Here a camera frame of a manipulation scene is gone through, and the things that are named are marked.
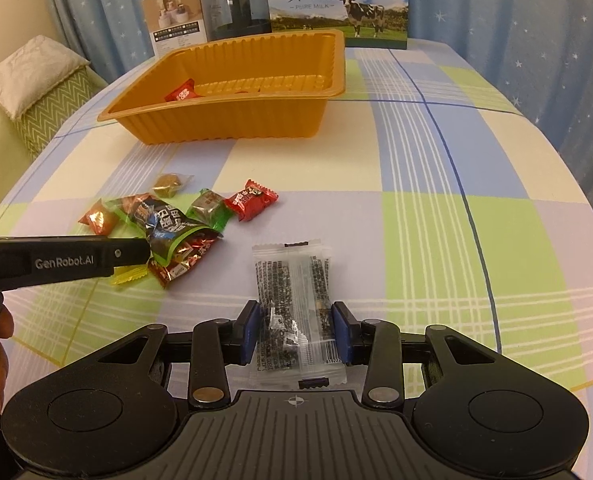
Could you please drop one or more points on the milk carton box with cow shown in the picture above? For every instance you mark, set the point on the milk carton box with cow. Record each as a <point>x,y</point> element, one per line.
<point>336,5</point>

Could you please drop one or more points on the cream pillow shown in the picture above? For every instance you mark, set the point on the cream pillow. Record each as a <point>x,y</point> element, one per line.
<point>31,72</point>

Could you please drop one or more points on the dark blue appliance box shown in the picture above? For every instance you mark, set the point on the dark blue appliance box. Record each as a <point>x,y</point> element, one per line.
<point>239,10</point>

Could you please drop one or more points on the brown candy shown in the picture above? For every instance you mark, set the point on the brown candy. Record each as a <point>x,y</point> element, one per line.
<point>169,184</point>

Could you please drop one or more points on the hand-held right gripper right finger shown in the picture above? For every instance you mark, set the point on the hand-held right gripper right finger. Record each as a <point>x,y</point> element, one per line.
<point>340,332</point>

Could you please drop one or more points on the large red wrapped candy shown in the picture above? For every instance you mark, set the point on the large red wrapped candy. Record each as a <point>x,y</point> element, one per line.
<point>181,92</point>

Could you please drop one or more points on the red foil snack packet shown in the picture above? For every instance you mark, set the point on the red foil snack packet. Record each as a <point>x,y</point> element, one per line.
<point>179,270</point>

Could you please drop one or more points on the orange plastic tray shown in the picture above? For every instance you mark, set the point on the orange plastic tray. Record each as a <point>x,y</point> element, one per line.
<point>226,115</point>

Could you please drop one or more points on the yellow candy wrapper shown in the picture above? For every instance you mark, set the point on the yellow candy wrapper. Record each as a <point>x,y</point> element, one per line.
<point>131,276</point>

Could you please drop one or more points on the clear packet with black print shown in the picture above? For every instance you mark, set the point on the clear packet with black print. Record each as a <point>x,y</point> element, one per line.
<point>296,285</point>

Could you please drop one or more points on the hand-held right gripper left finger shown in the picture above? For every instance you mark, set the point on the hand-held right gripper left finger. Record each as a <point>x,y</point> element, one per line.
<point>250,332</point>

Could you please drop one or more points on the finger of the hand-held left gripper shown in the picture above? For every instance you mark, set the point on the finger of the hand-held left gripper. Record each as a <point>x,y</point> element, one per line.
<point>129,251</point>

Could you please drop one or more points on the red candy with white print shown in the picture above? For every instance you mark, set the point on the red candy with white print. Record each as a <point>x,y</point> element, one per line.
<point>249,201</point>

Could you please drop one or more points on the orange red foil candy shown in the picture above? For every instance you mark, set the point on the orange red foil candy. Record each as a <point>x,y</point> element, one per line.
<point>99,217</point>

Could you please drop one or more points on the green chevron cushion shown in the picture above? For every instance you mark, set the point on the green chevron cushion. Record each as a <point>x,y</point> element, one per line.
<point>59,110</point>

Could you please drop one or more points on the green wrapped candy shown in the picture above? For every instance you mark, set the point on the green wrapped candy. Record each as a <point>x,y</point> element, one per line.
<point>121,206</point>
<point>204,206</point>

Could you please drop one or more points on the dark green-edged snack packet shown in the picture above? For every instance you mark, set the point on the dark green-edged snack packet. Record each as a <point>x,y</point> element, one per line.
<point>176,227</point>

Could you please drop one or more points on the beige product box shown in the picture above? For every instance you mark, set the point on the beige product box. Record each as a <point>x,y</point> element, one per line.
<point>174,20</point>

